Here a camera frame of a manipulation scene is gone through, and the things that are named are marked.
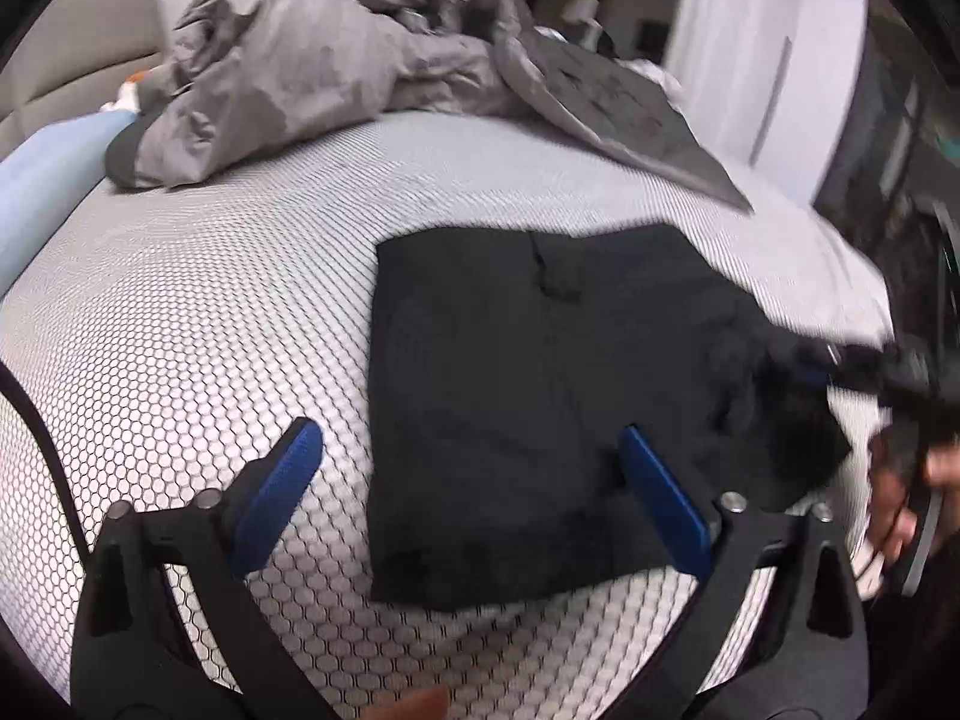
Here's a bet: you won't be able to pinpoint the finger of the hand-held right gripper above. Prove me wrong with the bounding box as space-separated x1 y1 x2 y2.
780 341 901 400

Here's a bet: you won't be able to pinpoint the white office chair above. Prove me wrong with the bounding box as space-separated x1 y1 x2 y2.
562 0 620 53

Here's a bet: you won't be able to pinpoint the dark glass cabinet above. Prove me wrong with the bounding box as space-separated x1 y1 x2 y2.
814 0 960 361

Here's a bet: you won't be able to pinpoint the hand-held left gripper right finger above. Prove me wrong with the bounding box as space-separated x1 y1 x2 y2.
616 425 871 720

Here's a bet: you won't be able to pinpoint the black cable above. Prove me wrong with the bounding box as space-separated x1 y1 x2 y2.
0 362 92 554

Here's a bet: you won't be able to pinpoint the light blue pillow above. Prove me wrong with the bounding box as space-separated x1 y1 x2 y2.
0 111 136 297

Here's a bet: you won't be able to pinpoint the white cloth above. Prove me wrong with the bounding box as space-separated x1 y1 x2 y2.
628 58 685 107

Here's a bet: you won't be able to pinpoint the person's right hand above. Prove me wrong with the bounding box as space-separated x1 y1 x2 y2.
866 426 960 565

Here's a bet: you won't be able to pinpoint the person's left hand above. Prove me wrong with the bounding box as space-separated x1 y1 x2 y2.
366 686 452 720

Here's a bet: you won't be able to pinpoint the honeycomb patterned bed mattress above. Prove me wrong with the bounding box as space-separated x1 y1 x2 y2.
0 109 897 720

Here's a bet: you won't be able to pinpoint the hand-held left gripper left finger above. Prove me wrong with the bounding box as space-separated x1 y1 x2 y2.
71 417 338 720

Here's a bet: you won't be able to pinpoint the black pants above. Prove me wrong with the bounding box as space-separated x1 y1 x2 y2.
371 223 852 612

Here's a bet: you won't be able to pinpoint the grey duvet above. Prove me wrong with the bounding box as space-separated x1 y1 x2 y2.
103 0 755 212

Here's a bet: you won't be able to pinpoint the orange and white plush toy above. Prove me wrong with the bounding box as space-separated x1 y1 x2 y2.
112 71 155 115

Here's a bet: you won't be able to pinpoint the white curtain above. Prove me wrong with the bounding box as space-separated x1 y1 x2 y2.
664 0 755 91

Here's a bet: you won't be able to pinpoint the white wardrobe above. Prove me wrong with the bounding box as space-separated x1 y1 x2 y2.
739 0 871 205

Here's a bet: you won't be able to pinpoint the beige padded headboard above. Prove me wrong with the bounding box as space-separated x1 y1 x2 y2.
0 0 170 151

